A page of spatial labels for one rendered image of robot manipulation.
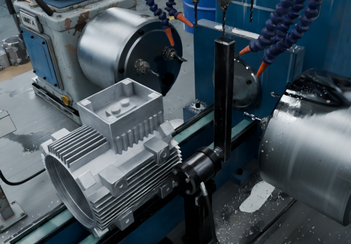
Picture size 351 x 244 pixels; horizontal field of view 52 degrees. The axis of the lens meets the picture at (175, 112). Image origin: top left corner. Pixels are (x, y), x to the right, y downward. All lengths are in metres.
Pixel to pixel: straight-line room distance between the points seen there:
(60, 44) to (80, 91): 0.16
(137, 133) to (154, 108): 0.05
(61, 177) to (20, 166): 0.39
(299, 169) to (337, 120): 0.10
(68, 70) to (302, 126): 0.73
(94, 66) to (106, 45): 0.08
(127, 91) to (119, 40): 0.24
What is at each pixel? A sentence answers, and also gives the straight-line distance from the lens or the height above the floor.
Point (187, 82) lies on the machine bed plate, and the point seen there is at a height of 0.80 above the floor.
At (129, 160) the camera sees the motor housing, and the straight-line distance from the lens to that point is 0.64.
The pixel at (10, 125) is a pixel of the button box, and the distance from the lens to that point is 0.84.
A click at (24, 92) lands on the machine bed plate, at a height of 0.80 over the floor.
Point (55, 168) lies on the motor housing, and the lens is 0.74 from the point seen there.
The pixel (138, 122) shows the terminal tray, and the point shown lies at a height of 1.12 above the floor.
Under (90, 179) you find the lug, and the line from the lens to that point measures 0.59.
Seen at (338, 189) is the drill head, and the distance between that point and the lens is 0.62.
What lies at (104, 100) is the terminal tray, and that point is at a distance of 0.70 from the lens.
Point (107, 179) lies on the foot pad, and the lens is 0.60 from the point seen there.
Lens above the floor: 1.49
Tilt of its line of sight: 35 degrees down
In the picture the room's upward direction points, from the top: 4 degrees counter-clockwise
